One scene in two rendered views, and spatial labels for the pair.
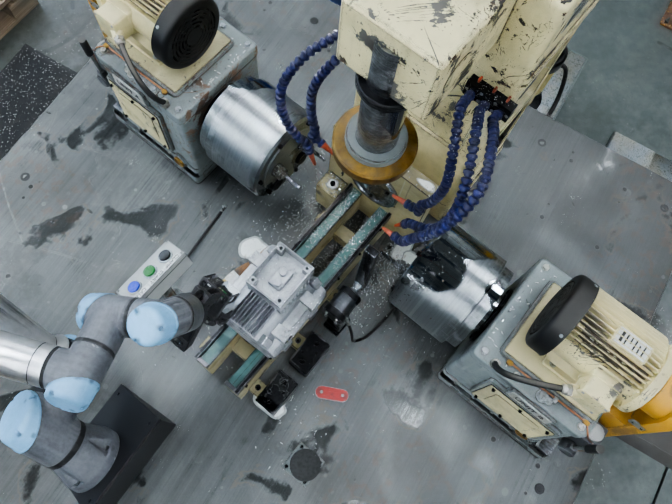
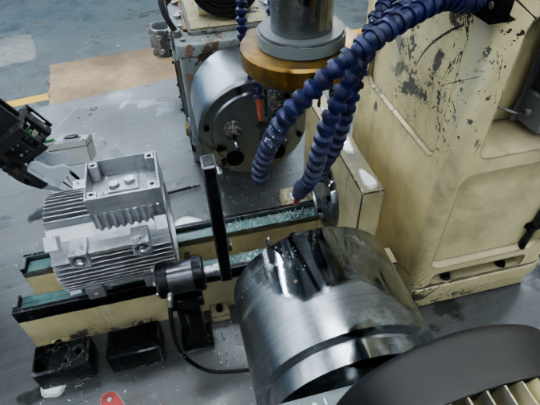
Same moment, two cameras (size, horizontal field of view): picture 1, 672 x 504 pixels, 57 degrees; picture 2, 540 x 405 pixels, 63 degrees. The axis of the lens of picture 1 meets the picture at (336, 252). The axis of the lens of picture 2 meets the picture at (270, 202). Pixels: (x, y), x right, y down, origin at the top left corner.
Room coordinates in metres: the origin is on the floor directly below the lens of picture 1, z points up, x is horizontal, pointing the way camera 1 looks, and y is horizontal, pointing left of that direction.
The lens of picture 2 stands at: (0.19, -0.48, 1.62)
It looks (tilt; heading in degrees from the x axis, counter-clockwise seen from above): 44 degrees down; 48
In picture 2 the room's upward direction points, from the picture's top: 2 degrees counter-clockwise
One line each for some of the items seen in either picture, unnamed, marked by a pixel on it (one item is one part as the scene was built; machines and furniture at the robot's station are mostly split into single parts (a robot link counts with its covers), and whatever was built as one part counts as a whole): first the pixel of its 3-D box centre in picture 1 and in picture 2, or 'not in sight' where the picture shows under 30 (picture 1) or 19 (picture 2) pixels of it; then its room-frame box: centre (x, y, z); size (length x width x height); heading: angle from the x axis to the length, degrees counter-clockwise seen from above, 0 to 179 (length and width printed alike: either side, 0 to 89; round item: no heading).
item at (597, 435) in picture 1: (581, 434); not in sight; (0.17, -0.61, 1.07); 0.08 x 0.07 x 0.20; 151
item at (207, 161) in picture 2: (365, 269); (217, 225); (0.44, -0.07, 1.12); 0.04 x 0.03 x 0.26; 151
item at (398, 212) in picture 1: (386, 176); (349, 202); (0.75, -0.09, 0.97); 0.30 x 0.11 x 0.34; 61
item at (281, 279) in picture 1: (280, 278); (126, 190); (0.38, 0.11, 1.11); 0.12 x 0.11 x 0.07; 152
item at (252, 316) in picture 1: (270, 301); (117, 231); (0.35, 0.13, 1.01); 0.20 x 0.19 x 0.19; 152
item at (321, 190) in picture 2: (373, 186); (321, 192); (0.70, -0.06, 1.01); 0.15 x 0.02 x 0.15; 61
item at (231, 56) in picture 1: (181, 84); (227, 71); (0.91, 0.50, 0.99); 0.35 x 0.31 x 0.37; 61
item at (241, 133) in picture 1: (245, 125); (242, 98); (0.79, 0.29, 1.04); 0.37 x 0.25 x 0.25; 61
